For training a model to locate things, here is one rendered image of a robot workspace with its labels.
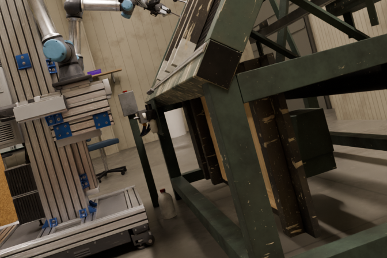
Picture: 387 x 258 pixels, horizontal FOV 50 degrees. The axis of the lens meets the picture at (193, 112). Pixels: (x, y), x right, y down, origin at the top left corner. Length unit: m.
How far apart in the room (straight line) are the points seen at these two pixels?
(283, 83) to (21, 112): 1.54
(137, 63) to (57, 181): 7.47
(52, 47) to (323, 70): 1.53
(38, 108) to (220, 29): 1.39
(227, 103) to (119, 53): 8.83
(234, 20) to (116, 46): 8.81
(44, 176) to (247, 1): 1.83
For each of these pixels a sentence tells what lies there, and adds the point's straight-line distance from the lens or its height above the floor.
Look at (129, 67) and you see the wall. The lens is 9.96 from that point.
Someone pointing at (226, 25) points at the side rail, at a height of 0.94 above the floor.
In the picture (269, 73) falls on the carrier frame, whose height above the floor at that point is 0.77.
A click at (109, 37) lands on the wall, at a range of 10.05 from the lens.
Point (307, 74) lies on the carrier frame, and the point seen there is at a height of 0.73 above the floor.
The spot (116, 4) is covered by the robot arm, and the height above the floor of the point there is 1.53.
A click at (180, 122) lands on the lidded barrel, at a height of 0.27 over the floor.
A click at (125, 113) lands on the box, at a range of 3.26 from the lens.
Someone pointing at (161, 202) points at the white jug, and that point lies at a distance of 2.91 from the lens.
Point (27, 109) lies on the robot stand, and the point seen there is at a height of 0.93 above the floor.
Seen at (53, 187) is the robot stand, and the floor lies 0.45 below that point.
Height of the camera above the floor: 0.76
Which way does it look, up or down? 2 degrees down
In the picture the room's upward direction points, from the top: 15 degrees counter-clockwise
